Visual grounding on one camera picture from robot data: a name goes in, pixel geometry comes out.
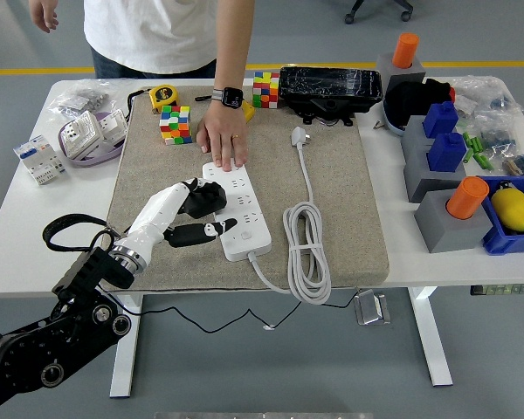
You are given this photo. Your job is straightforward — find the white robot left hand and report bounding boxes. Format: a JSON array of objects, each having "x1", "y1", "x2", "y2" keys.
[{"x1": 121, "y1": 176, "x2": 239, "y2": 264}]

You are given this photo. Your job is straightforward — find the person's left hand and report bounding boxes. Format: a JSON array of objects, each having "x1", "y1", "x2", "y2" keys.
[{"x1": 195, "y1": 102, "x2": 249, "y2": 171}]

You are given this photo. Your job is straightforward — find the person's right hand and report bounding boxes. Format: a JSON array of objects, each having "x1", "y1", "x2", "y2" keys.
[{"x1": 28, "y1": 0, "x2": 59, "y2": 34}]

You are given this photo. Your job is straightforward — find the black plug adapter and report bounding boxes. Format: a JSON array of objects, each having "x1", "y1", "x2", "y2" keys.
[{"x1": 183, "y1": 181, "x2": 227, "y2": 219}]

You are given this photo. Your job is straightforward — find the white power strip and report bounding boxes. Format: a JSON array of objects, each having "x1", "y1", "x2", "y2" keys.
[{"x1": 202, "y1": 161, "x2": 272, "y2": 263}]

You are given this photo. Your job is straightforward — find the black wristwatch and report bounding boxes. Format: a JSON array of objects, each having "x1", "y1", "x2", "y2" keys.
[{"x1": 210, "y1": 86, "x2": 245, "y2": 109}]

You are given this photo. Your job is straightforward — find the multicolour puzzle cube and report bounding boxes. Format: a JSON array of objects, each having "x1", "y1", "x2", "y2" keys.
[
  {"x1": 159, "y1": 104, "x2": 194, "y2": 147},
  {"x1": 252, "y1": 71, "x2": 280, "y2": 109}
]

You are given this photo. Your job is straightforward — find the yellow tape measure, 5m print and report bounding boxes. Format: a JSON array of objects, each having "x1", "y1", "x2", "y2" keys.
[{"x1": 125, "y1": 84, "x2": 179, "y2": 115}]

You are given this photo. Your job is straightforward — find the purple band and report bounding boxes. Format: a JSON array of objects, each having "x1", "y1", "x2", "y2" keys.
[{"x1": 57, "y1": 111, "x2": 128, "y2": 169}]

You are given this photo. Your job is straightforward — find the clear bag of screws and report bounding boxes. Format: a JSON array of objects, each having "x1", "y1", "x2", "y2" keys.
[{"x1": 47, "y1": 78, "x2": 134, "y2": 123}]

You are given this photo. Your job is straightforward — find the person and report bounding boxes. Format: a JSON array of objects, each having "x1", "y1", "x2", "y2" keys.
[{"x1": 82, "y1": 0, "x2": 222, "y2": 80}]

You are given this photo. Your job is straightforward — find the black film-wrapped box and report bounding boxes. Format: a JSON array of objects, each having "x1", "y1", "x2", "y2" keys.
[{"x1": 277, "y1": 65, "x2": 383, "y2": 127}]

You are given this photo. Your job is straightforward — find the grey-brown mat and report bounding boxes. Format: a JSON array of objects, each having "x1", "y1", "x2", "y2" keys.
[{"x1": 102, "y1": 85, "x2": 390, "y2": 292}]

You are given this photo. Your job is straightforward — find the white circuit breaker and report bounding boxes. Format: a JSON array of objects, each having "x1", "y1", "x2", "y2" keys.
[{"x1": 11, "y1": 134, "x2": 67, "y2": 187}]

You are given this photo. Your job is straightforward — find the white table leg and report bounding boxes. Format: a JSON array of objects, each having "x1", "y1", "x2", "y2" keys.
[
  {"x1": 108, "y1": 292, "x2": 144, "y2": 399},
  {"x1": 408, "y1": 285, "x2": 454, "y2": 388}
]

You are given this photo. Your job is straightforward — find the black office chair base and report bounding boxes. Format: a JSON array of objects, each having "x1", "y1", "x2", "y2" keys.
[{"x1": 342, "y1": 0, "x2": 414, "y2": 24}]

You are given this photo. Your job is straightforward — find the pale blue dish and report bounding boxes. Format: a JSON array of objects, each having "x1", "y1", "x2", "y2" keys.
[{"x1": 382, "y1": 99, "x2": 407, "y2": 137}]

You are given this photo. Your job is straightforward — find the black cloth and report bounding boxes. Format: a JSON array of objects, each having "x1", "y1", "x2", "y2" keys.
[{"x1": 383, "y1": 77, "x2": 456, "y2": 127}]

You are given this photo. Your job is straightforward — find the grey two-slot holder block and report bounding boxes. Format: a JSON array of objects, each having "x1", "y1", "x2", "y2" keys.
[{"x1": 401, "y1": 114, "x2": 468, "y2": 203}]

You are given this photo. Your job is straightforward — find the orange cylinder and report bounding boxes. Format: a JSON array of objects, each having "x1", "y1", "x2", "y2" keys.
[
  {"x1": 391, "y1": 32, "x2": 420, "y2": 70},
  {"x1": 445, "y1": 175, "x2": 490, "y2": 220}
]

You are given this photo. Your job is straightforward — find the blue block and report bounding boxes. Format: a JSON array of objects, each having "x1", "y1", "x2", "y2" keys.
[
  {"x1": 422, "y1": 100, "x2": 459, "y2": 139},
  {"x1": 426, "y1": 131, "x2": 468, "y2": 174}
]

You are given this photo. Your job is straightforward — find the metal foot pedal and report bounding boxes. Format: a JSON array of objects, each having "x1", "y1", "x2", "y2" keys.
[{"x1": 353, "y1": 291, "x2": 392, "y2": 326}]

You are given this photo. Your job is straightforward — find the large clear plastic bag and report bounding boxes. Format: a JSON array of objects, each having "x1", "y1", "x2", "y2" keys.
[{"x1": 452, "y1": 74, "x2": 524, "y2": 127}]

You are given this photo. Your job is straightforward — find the clear bag of blue parts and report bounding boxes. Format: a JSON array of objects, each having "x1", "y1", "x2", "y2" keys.
[{"x1": 479, "y1": 124, "x2": 519, "y2": 154}]

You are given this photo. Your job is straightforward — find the yellow lemon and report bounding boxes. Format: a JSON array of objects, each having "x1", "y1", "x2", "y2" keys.
[{"x1": 491, "y1": 186, "x2": 524, "y2": 232}]

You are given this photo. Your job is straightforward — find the blue plastic bin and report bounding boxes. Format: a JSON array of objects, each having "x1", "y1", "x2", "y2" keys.
[{"x1": 474, "y1": 175, "x2": 524, "y2": 257}]

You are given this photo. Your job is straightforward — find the table control panel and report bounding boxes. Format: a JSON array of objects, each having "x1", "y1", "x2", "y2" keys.
[{"x1": 470, "y1": 283, "x2": 524, "y2": 297}]

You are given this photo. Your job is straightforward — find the white power cord with plug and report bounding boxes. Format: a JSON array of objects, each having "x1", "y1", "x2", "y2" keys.
[{"x1": 246, "y1": 125, "x2": 332, "y2": 306}]

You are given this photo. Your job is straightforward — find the thin black plug cord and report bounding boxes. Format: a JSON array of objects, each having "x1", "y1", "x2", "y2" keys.
[{"x1": 99, "y1": 287, "x2": 371, "y2": 333}]

